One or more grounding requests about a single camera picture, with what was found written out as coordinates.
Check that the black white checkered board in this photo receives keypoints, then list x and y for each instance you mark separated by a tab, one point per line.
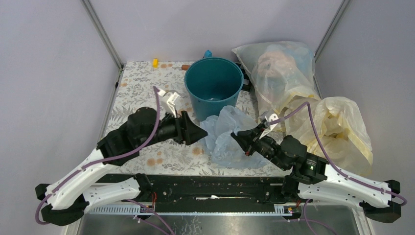
246	81

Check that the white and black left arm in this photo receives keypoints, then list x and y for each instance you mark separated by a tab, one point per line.
67	200

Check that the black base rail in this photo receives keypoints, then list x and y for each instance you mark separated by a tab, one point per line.
180	190

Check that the white slotted cable duct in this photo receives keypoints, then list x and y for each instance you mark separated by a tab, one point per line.
198	209

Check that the teal plastic trash bin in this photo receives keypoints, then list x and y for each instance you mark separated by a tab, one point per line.
212	84

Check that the yellowish crumpled plastic bag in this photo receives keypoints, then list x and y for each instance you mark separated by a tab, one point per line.
340	127

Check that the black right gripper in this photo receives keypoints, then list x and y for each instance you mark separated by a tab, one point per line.
246	137

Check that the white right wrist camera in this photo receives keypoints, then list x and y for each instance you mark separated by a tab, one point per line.
269	117

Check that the clear bag with stuffed items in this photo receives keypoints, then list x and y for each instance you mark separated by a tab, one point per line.
279	72

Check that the small yellow block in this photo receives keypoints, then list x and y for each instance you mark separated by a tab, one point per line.
155	63

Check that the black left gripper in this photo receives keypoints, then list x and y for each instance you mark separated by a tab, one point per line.
187	131

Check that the blue object behind bin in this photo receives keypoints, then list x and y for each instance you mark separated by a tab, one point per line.
207	54

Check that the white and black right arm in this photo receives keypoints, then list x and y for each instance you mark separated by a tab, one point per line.
313	177

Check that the light blue plastic trash bag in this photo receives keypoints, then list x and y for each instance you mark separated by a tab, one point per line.
223	149

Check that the floral patterned table cloth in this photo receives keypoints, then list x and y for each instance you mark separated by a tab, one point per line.
167	158

